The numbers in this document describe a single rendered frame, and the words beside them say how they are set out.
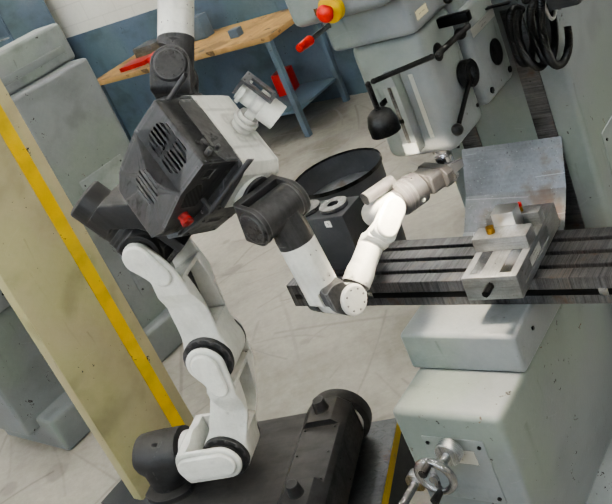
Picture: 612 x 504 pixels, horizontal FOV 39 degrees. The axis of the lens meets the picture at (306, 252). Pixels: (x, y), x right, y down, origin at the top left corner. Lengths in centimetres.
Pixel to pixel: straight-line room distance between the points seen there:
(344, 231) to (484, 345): 56
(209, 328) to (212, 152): 58
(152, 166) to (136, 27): 694
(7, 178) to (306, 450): 154
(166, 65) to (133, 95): 727
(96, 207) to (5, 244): 115
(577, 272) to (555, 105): 55
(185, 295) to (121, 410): 150
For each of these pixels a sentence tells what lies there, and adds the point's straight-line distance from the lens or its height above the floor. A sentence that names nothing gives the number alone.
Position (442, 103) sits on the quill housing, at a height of 144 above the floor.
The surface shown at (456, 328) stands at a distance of 235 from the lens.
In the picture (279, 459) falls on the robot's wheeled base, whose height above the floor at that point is 57.
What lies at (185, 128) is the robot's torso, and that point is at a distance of 197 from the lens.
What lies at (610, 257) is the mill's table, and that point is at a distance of 229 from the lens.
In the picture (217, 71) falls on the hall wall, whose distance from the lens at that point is 850.
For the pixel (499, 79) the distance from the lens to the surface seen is 239.
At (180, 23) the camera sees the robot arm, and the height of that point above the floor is 183.
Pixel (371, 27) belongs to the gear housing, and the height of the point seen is 167.
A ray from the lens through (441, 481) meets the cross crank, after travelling 227.
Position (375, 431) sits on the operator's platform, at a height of 40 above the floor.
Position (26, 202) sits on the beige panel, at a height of 134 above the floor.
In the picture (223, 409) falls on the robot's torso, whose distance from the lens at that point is 249.
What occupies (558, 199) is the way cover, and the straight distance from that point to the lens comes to 261.
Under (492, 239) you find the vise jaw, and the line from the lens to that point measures 230.
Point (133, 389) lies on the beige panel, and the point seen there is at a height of 44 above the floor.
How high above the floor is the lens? 212
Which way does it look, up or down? 24 degrees down
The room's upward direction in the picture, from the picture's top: 24 degrees counter-clockwise
